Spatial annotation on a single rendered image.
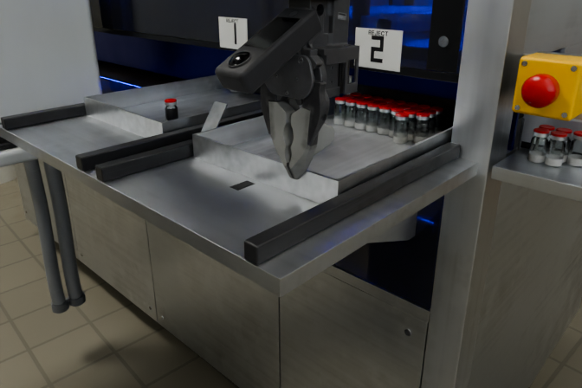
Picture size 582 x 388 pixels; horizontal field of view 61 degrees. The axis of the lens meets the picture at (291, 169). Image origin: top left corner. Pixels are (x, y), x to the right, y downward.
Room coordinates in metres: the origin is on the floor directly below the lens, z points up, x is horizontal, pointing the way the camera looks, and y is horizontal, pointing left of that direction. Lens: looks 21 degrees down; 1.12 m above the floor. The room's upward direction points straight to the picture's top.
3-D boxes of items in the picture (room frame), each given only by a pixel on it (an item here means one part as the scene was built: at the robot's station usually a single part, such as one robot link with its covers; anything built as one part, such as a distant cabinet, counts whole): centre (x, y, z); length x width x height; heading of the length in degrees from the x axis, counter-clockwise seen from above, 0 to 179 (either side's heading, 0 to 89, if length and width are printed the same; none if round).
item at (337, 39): (0.56, -0.02, 1.05); 0.09 x 0.08 x 0.12; 137
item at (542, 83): (0.60, -0.30, 0.99); 0.04 x 0.04 x 0.04; 47
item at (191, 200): (0.78, 0.10, 0.87); 0.70 x 0.48 x 0.02; 47
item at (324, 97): (0.52, -0.02, 1.00); 0.05 x 0.02 x 0.09; 47
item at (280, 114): (0.56, -0.01, 0.95); 0.06 x 0.03 x 0.09; 137
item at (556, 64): (0.63, -0.33, 0.99); 0.08 x 0.07 x 0.07; 137
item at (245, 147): (0.71, -0.07, 0.90); 0.34 x 0.26 x 0.04; 138
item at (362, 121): (0.79, -0.14, 0.90); 0.18 x 0.02 x 0.05; 48
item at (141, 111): (0.95, 0.18, 0.90); 0.34 x 0.26 x 0.04; 137
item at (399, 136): (0.74, -0.17, 0.90); 0.02 x 0.02 x 0.05
